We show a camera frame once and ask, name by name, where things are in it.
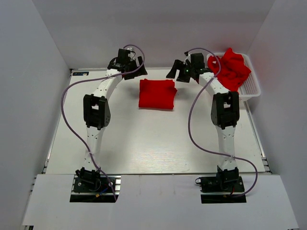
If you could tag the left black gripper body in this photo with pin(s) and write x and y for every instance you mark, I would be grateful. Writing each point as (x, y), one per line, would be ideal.
(139, 72)

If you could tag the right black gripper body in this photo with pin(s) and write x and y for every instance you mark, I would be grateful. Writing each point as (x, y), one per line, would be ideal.
(185, 70)

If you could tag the red t shirt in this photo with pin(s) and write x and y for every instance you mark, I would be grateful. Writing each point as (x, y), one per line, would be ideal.
(157, 94)

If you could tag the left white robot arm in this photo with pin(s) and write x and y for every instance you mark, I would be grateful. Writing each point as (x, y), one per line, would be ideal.
(96, 110)

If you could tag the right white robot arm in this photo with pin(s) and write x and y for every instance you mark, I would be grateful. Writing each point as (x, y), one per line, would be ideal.
(224, 111)

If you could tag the red shirts pile in basket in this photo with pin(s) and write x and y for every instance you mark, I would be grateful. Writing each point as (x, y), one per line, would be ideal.
(233, 70)

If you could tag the blue label sticker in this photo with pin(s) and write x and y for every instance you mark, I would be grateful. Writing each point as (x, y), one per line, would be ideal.
(82, 73)

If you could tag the white plastic basket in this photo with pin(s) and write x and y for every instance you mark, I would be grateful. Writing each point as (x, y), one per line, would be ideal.
(250, 87)

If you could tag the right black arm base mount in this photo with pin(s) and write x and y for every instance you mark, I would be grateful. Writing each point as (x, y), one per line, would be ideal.
(226, 187)

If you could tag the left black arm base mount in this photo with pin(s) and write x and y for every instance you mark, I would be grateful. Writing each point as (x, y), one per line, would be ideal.
(93, 187)

